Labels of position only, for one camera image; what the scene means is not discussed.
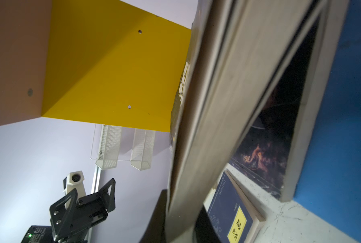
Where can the yellow pink blue bookshelf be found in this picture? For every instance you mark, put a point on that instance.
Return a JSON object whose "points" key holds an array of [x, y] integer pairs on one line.
{"points": [[108, 62]]}

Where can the dark portrait cover book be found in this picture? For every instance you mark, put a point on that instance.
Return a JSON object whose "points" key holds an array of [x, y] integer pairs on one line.
{"points": [[263, 154]]}

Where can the white mesh two-tier rack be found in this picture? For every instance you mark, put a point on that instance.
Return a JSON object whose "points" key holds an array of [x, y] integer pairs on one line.
{"points": [[112, 145]]}

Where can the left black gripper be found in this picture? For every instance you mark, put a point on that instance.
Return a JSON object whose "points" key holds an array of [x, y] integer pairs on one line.
{"points": [[72, 217]]}

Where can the navy book yellow label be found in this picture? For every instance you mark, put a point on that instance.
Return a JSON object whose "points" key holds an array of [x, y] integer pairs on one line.
{"points": [[233, 216]]}

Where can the black wolf cover book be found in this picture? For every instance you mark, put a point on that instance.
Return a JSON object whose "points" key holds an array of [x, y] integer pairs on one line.
{"points": [[238, 52]]}

